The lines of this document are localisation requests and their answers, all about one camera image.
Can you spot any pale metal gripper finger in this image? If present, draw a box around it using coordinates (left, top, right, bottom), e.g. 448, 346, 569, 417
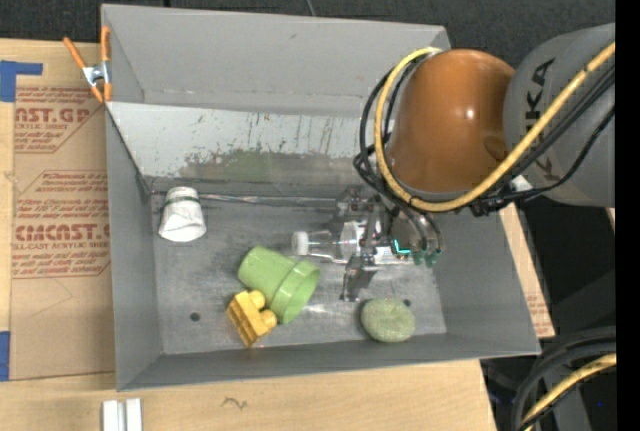
340, 253, 380, 304
334, 185, 382, 223

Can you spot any clear plastic bottle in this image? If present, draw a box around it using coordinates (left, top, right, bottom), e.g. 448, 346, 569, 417
290, 222, 401, 266

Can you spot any white crumpled cup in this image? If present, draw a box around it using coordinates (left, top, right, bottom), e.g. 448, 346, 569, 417
157, 185, 208, 243

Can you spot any grey metal bin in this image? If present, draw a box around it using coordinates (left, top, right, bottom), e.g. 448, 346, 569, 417
99, 3, 543, 393

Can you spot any yellow toy block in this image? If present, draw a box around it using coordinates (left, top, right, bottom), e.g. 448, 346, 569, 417
225, 289, 279, 349

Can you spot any green round sponge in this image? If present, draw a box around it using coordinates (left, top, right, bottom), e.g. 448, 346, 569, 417
359, 297, 417, 344

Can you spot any light green plastic cup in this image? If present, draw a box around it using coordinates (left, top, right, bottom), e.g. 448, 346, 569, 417
236, 245, 322, 326

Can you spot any black cylinder on white bracket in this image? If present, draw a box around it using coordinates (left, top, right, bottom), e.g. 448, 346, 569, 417
469, 174, 534, 218

